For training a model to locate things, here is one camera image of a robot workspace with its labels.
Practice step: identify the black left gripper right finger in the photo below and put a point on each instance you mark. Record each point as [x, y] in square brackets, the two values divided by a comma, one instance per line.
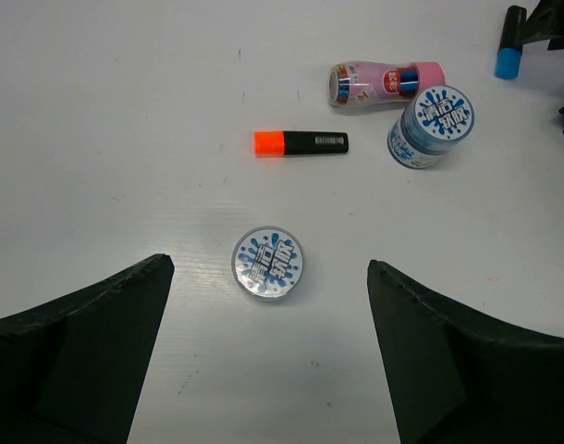
[457, 375]

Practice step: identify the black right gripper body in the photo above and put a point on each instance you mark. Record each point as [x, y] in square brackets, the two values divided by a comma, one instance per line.
[546, 23]

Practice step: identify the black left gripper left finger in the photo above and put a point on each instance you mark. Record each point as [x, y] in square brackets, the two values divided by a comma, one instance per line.
[72, 369]

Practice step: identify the blue highlighter marker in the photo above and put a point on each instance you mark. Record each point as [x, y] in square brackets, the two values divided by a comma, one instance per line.
[509, 52]

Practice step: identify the blue paint jar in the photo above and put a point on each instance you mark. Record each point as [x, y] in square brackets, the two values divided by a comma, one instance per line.
[431, 126]
[267, 263]

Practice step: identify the pink glue bottle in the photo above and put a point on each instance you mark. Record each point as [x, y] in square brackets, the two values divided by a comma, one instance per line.
[362, 83]

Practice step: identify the orange highlighter marker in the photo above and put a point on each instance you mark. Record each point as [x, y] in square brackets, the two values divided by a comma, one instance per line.
[299, 143]

